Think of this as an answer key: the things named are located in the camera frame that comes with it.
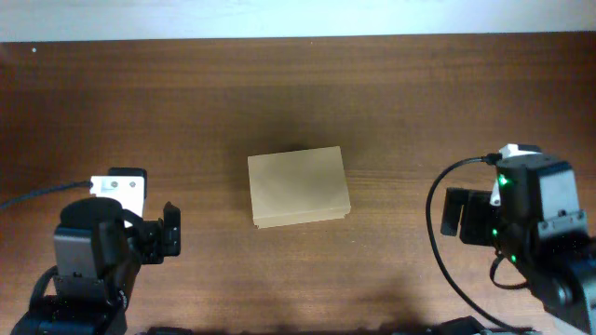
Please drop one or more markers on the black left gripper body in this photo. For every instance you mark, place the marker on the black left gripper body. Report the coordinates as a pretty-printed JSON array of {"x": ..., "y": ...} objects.
[{"x": 170, "y": 233}]

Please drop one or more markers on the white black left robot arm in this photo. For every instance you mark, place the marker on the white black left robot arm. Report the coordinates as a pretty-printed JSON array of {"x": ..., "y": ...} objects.
[{"x": 100, "y": 248}]

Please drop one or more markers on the brown cardboard box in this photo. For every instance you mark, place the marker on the brown cardboard box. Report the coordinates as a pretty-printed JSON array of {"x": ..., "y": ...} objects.
[{"x": 298, "y": 187}]

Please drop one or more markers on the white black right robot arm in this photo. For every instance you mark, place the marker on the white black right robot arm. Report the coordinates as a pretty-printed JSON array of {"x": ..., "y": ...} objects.
[{"x": 532, "y": 218}]

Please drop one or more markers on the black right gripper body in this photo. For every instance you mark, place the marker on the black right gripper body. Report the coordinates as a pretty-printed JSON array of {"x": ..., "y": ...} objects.
[{"x": 453, "y": 212}]

